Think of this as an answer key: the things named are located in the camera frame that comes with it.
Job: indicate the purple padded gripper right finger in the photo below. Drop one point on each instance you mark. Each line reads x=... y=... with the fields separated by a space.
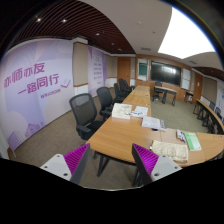
x=152 y=167

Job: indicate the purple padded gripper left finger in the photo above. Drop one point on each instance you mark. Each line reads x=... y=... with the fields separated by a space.
x=70 y=166

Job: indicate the beige folded towel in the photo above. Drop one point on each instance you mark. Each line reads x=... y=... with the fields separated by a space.
x=177 y=152

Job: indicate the long wooden conference table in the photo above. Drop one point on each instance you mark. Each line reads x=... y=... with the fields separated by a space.
x=114 y=139

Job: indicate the white paper stack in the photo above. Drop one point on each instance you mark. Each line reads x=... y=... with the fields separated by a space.
x=153 y=123

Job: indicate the green booklet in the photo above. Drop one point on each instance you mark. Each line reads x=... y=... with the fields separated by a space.
x=193 y=142

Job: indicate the white papers near box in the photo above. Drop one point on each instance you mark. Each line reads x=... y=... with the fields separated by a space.
x=140 y=111

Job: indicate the white box on table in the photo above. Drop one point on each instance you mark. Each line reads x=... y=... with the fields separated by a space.
x=121 y=110

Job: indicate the nearest black mesh office chair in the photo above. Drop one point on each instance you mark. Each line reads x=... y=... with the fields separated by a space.
x=85 y=112

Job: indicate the right side curved table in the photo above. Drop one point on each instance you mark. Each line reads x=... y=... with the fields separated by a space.
x=209 y=118

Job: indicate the small wooden desk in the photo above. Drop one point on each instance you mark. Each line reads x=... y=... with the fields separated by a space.
x=165 y=92

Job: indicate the far black office chairs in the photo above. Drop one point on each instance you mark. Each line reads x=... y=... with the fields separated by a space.
x=122 y=89

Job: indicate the wooden door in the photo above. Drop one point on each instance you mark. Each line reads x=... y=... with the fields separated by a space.
x=123 y=68

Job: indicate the white ceiling light panel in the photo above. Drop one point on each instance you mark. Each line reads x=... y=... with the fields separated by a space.
x=184 y=38

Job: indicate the large black wall screen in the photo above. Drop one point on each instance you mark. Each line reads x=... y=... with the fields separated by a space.
x=165 y=73

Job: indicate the purple wall banner with text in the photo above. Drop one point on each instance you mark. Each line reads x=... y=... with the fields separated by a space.
x=36 y=83

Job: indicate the narrow purple wall banner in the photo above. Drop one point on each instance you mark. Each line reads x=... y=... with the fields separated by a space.
x=96 y=70

